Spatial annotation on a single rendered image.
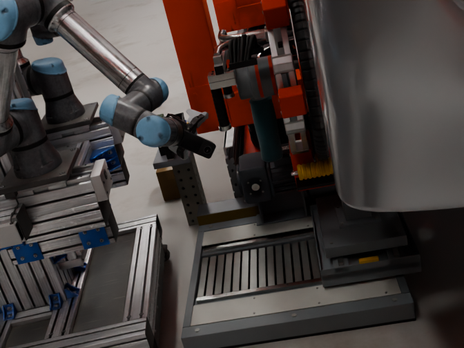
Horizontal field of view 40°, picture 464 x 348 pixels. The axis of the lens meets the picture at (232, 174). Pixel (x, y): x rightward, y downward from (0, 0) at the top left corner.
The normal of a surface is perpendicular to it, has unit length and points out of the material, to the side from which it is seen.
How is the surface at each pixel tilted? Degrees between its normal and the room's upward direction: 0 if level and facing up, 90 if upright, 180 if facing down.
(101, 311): 0
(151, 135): 65
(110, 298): 0
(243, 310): 0
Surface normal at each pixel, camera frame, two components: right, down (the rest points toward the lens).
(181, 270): -0.22, -0.88
